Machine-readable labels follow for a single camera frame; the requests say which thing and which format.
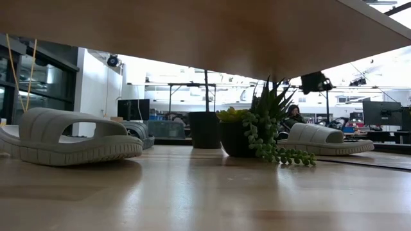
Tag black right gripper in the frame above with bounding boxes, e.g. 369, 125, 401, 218
299, 71, 334, 96

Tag black round wall camera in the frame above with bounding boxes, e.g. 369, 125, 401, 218
106, 53, 121, 68

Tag succulents in black pot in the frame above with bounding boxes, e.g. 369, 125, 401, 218
216, 75, 317, 167

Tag yellow cable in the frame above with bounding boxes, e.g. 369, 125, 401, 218
5, 33, 39, 113

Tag grey slide sandal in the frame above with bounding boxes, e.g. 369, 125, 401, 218
0, 107, 144, 167
277, 123, 376, 157

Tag black aluminium table frame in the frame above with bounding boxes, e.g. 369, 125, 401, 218
153, 137, 411, 154

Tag person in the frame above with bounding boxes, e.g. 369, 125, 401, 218
278, 104, 308, 139

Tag black computer monitor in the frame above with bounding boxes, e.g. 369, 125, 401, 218
117, 98, 151, 122
362, 100, 403, 127

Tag leafy tree in black pot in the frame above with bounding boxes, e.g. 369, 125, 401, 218
188, 69, 222, 150

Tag black metal frame rig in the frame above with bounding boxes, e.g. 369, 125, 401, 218
127, 82, 256, 113

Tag black background desk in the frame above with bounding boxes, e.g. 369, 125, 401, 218
365, 130, 411, 144

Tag black slide sandal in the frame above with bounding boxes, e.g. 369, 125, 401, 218
121, 120, 155, 151

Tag blue office chair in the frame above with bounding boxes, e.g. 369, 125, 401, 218
146, 119, 186, 140

